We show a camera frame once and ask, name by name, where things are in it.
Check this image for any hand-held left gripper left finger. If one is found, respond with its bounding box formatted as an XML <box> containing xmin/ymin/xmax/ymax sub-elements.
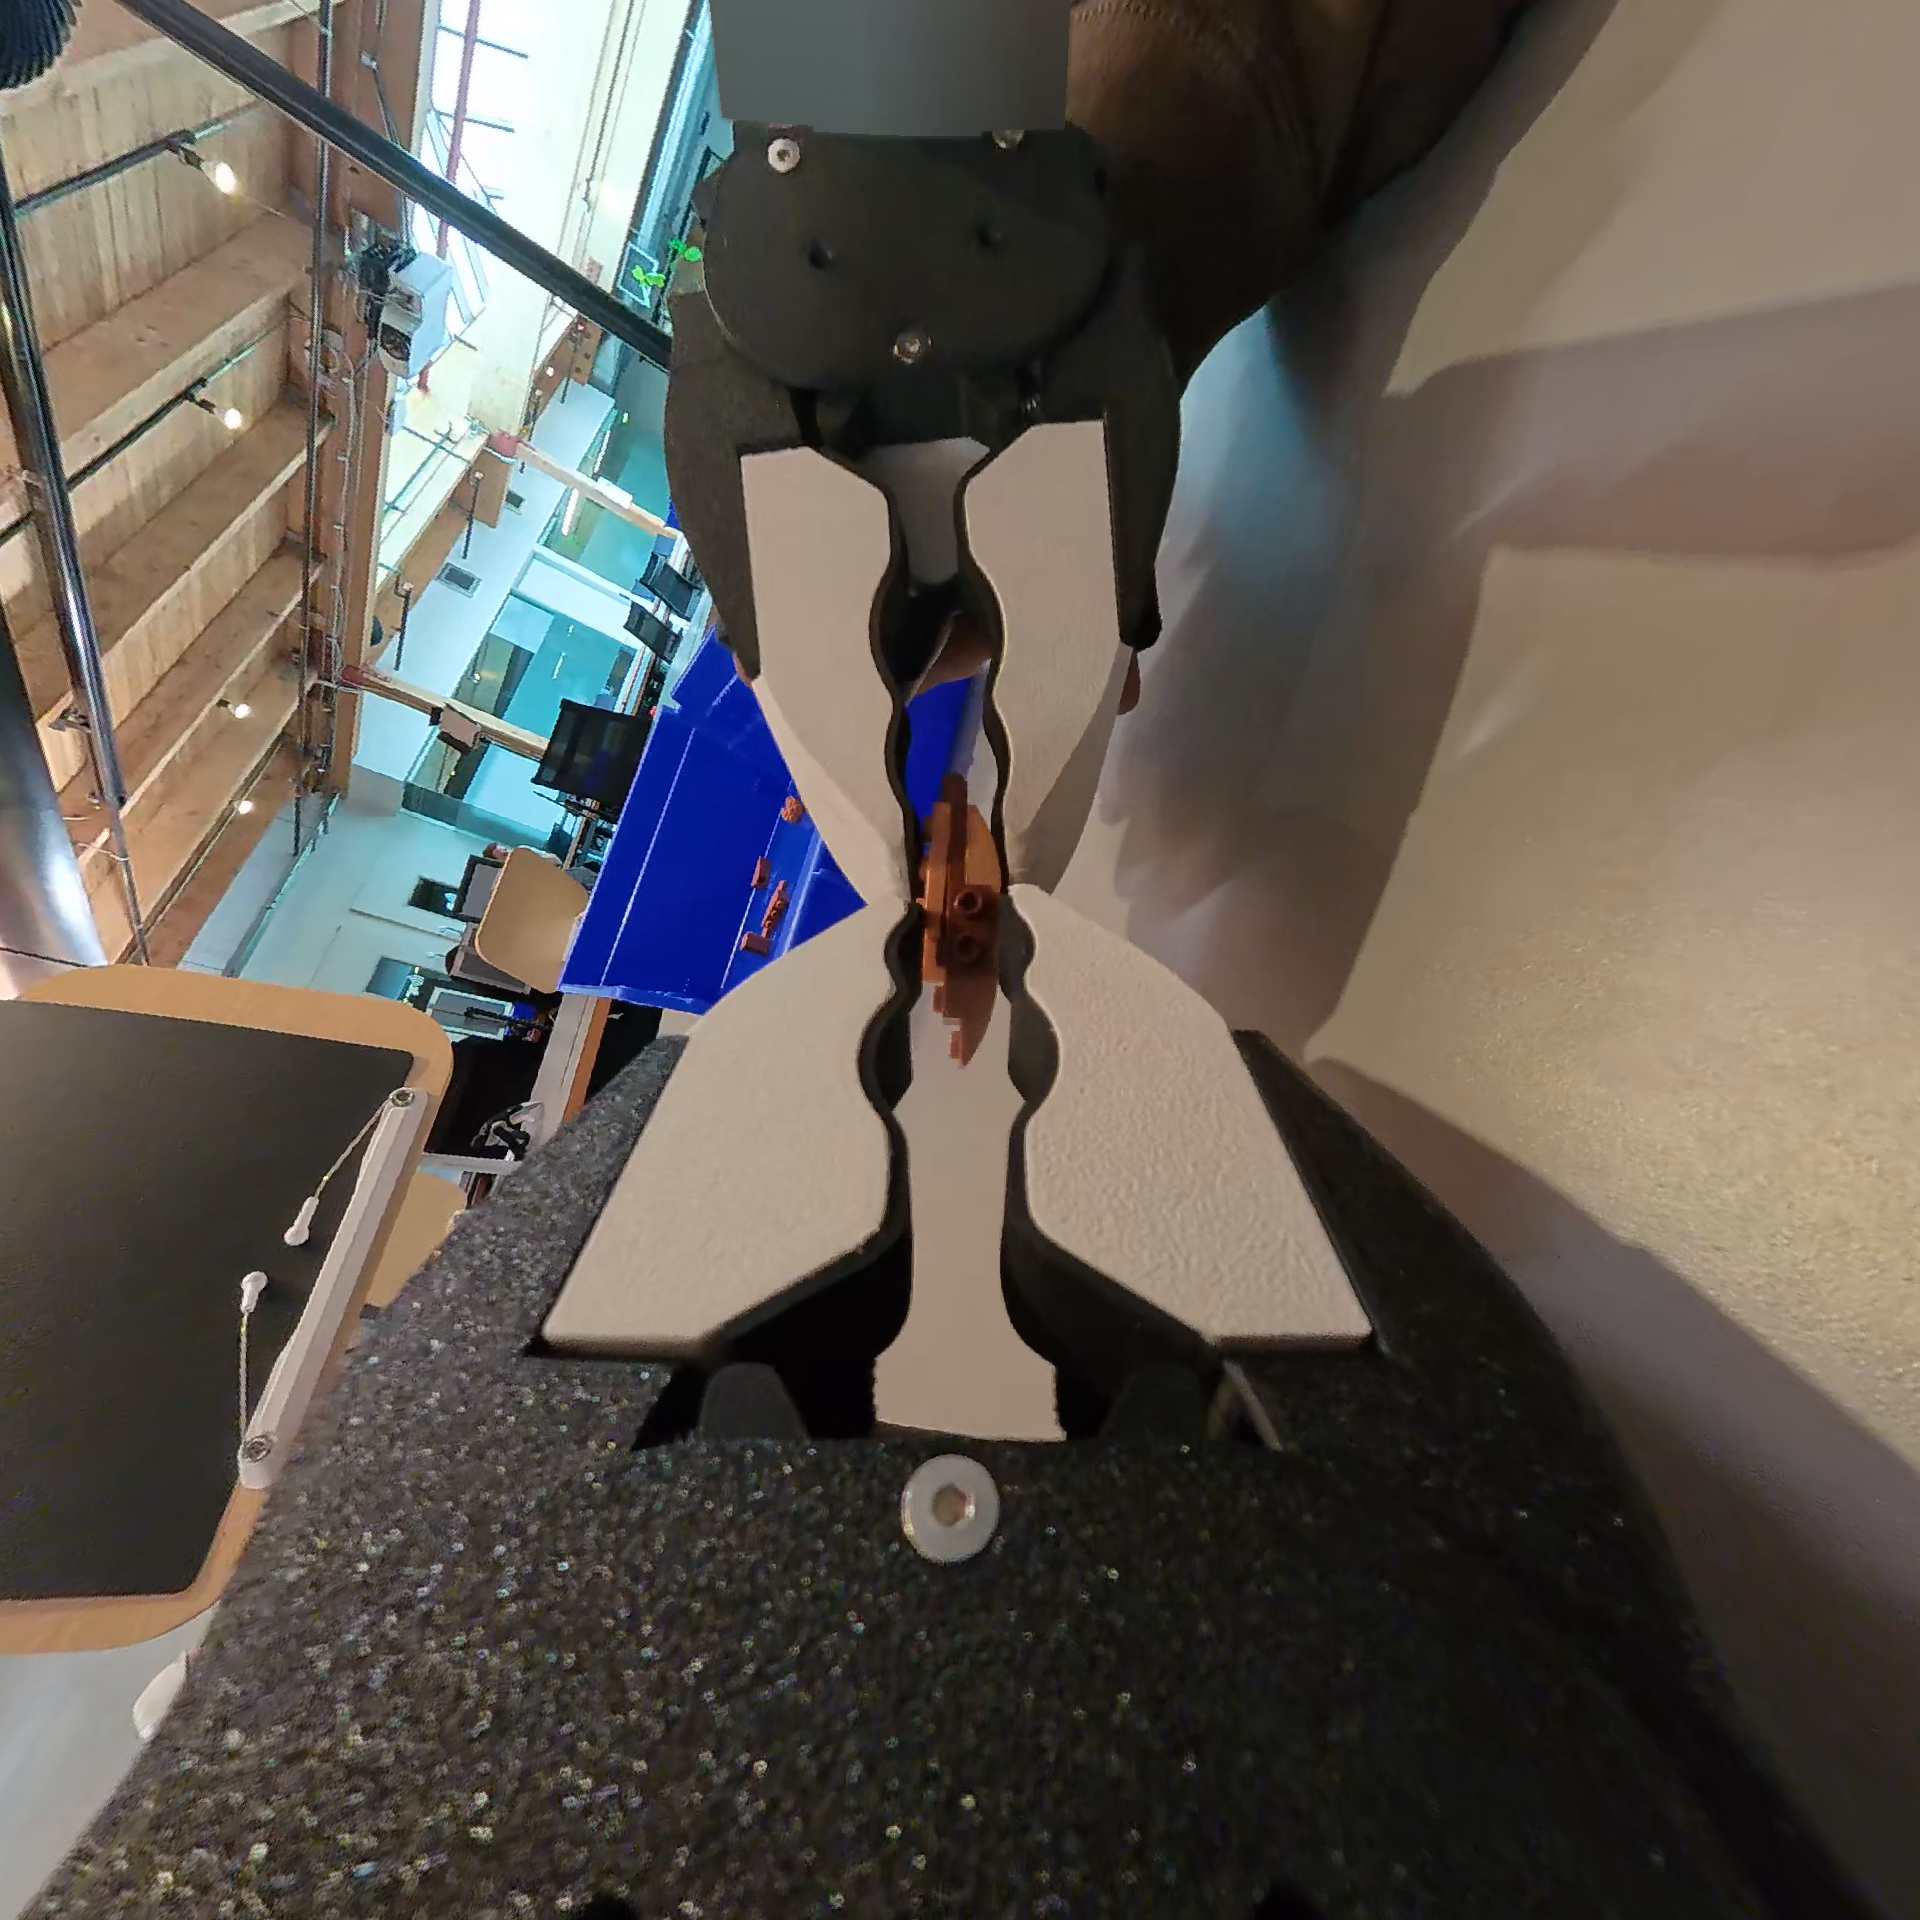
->
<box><xmin>537</xmin><ymin>885</ymin><xmax>921</xmax><ymax>1368</ymax></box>

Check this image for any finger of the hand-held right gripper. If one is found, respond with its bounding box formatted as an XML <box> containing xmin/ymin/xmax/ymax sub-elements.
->
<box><xmin>737</xmin><ymin>441</ymin><xmax>924</xmax><ymax>914</ymax></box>
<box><xmin>957</xmin><ymin>420</ymin><xmax>1142</xmax><ymax>890</ymax></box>

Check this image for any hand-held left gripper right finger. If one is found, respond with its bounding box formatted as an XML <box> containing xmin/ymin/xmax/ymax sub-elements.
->
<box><xmin>998</xmin><ymin>882</ymin><xmax>1376</xmax><ymax>1361</ymax></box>

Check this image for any brown toy brick model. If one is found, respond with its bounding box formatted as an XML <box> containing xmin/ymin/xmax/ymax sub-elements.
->
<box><xmin>912</xmin><ymin>776</ymin><xmax>1001</xmax><ymax>1065</ymax></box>

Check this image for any person's right forearm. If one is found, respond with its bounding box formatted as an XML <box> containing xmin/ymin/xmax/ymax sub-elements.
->
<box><xmin>1062</xmin><ymin>0</ymin><xmax>1624</xmax><ymax>384</ymax></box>

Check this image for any black computer monitor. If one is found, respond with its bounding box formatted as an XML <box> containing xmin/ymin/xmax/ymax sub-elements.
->
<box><xmin>535</xmin><ymin>696</ymin><xmax>656</xmax><ymax>824</ymax></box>

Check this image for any blue plastic tray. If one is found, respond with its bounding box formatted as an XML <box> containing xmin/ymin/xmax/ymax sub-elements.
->
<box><xmin>559</xmin><ymin>642</ymin><xmax>995</xmax><ymax>1024</ymax></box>

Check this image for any wooden chair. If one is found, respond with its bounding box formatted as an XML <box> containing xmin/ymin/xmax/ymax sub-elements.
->
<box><xmin>454</xmin><ymin>845</ymin><xmax>592</xmax><ymax>993</ymax></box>

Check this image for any white bar on table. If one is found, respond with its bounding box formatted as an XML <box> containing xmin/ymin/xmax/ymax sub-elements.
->
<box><xmin>238</xmin><ymin>1089</ymin><xmax>432</xmax><ymax>1490</ymax></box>

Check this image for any white ceiling device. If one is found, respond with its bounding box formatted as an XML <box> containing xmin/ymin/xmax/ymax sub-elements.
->
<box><xmin>357</xmin><ymin>244</ymin><xmax>457</xmax><ymax>380</ymax></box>

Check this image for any black ceiling beam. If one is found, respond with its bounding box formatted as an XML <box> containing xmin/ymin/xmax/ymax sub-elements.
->
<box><xmin>116</xmin><ymin>0</ymin><xmax>677</xmax><ymax>365</ymax></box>

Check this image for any black table with wooden edge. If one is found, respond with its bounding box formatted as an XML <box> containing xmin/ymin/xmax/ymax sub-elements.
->
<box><xmin>0</xmin><ymin>964</ymin><xmax>454</xmax><ymax>1658</ymax></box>

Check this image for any metal pipe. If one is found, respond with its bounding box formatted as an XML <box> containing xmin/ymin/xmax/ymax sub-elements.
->
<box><xmin>0</xmin><ymin>172</ymin><xmax>156</xmax><ymax>964</ymax></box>

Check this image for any grey round duct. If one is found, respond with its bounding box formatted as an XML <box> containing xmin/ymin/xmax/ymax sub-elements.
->
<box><xmin>0</xmin><ymin>600</ymin><xmax>109</xmax><ymax>976</ymax></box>

